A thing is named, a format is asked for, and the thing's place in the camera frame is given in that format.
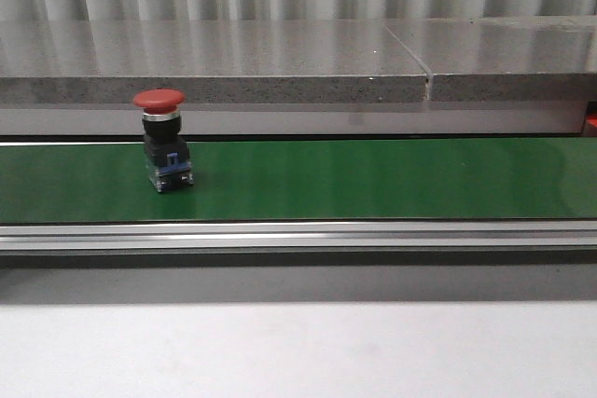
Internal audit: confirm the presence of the red mushroom push button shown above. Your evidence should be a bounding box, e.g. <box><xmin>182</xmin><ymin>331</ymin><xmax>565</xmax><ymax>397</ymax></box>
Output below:
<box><xmin>132</xmin><ymin>89</ymin><xmax>194</xmax><ymax>193</ymax></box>

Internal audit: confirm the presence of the grey stone slab left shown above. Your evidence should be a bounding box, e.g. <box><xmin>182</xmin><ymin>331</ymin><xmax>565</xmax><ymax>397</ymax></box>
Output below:
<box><xmin>1</xmin><ymin>20</ymin><xmax>426</xmax><ymax>107</ymax></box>

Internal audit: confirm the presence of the grey stone slab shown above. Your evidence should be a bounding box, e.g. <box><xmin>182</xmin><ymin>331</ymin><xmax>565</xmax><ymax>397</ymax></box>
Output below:
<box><xmin>1</xmin><ymin>20</ymin><xmax>426</xmax><ymax>107</ymax></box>
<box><xmin>385</xmin><ymin>18</ymin><xmax>596</xmax><ymax>103</ymax></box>

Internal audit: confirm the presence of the green conveyor belt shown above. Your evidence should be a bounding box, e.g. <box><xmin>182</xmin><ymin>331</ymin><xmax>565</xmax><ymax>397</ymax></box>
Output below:
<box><xmin>1</xmin><ymin>137</ymin><xmax>596</xmax><ymax>224</ymax></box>

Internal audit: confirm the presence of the grey stone slab right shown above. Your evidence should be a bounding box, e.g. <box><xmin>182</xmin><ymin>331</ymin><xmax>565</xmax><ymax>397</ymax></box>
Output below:
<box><xmin>385</xmin><ymin>18</ymin><xmax>596</xmax><ymax>103</ymax></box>

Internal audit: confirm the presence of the aluminium conveyor side rail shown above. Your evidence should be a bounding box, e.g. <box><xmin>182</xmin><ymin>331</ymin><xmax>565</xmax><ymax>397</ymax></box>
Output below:
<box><xmin>1</xmin><ymin>220</ymin><xmax>596</xmax><ymax>255</ymax></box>

